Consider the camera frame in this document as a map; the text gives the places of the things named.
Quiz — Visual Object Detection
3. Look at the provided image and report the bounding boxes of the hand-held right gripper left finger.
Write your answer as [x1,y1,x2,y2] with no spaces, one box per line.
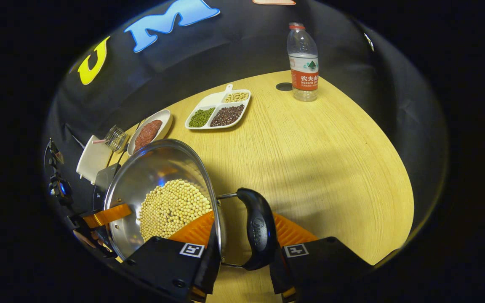
[120,210,222,301]

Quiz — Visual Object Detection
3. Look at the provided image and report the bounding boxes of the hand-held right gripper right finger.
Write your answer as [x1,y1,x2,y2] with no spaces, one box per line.
[270,212,373,301]

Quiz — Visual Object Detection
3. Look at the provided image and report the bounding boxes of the black induction cooktop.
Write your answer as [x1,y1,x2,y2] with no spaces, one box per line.
[93,163,121,211]

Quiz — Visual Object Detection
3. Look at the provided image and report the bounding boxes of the steel pot with black handles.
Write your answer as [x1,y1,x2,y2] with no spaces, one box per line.
[104,139,279,271]

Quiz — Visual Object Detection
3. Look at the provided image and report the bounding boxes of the heap of soybeans in pot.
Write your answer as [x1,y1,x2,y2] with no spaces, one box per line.
[138,179,213,242]

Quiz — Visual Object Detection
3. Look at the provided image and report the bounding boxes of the white toaster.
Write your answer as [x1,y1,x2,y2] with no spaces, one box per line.
[76,135,112,185]

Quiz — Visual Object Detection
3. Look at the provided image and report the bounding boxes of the red meat slices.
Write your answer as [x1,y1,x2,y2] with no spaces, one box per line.
[134,120,163,152]

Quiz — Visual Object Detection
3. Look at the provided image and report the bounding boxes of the round white plate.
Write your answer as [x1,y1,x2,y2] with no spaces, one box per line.
[127,109,173,156]

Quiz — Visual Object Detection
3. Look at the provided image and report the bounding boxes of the green mung beans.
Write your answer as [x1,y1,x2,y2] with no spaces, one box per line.
[188,108,216,128]

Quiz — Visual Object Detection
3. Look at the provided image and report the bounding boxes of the white divided dish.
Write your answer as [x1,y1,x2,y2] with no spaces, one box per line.
[185,84,252,130]

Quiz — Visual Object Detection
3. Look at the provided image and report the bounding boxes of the dark red beans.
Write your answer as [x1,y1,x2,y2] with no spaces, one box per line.
[210,104,245,127]

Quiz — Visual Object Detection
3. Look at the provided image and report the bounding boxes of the clear water bottle red label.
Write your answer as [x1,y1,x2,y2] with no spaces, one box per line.
[287,22,319,102]

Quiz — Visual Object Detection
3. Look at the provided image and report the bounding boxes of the wire mesh holder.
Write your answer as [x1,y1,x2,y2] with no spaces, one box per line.
[104,125,129,152]

